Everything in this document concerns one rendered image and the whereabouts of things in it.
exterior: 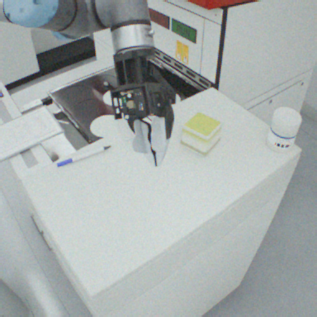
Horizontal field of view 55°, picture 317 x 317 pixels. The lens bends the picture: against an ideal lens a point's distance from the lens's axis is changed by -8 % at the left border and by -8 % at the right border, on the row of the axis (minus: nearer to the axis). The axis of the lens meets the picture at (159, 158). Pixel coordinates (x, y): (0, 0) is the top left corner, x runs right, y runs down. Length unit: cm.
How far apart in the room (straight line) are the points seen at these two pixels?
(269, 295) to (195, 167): 107
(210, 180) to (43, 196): 38
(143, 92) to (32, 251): 142
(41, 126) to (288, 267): 139
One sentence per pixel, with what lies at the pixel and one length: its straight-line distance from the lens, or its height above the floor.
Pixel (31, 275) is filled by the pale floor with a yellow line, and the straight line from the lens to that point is 178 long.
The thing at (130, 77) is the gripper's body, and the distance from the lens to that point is 57.
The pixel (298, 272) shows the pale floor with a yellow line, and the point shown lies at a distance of 181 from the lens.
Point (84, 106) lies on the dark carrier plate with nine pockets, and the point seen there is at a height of 90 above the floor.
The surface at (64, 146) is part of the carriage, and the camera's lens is 98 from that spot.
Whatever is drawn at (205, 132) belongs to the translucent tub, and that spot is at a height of 103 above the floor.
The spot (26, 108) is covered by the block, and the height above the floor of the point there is 91.
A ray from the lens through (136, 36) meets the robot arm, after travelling 58.
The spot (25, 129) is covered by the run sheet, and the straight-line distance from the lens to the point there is 94.
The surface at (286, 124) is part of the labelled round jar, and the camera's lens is 79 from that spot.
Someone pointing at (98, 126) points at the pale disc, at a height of 90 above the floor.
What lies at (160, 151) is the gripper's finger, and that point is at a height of 111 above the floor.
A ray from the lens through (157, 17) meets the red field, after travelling 116.
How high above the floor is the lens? 153
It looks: 46 degrees down
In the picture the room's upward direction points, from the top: straight up
